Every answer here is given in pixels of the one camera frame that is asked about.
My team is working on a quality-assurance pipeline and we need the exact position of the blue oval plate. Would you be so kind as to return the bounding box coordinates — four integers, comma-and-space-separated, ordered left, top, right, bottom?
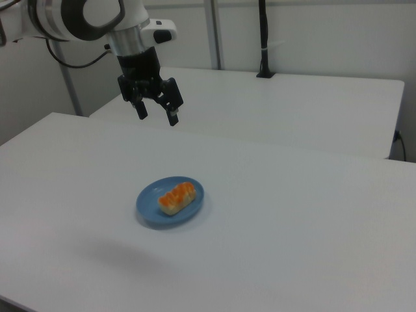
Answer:
135, 175, 206, 229

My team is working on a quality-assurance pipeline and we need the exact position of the black camera stand pole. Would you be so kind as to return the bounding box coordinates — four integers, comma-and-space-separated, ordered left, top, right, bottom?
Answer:
256, 0, 277, 79

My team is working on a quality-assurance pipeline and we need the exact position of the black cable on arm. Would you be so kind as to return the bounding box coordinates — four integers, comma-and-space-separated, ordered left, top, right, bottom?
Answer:
45, 38, 113, 70

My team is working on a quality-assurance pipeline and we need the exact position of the grey metal partition post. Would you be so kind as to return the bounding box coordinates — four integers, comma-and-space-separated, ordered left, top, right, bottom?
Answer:
51, 41, 84, 117
211, 0, 226, 70

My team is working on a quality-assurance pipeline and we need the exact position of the black cable at table edge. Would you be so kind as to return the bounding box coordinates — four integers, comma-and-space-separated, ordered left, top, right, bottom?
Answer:
394, 129, 408, 162

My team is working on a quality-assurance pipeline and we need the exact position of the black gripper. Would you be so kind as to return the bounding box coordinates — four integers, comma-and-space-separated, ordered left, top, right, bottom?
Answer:
116, 46, 184, 127

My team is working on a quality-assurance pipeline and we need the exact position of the orange glazed bread loaf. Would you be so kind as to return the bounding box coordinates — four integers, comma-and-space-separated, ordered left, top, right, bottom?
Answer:
157, 182, 198, 216

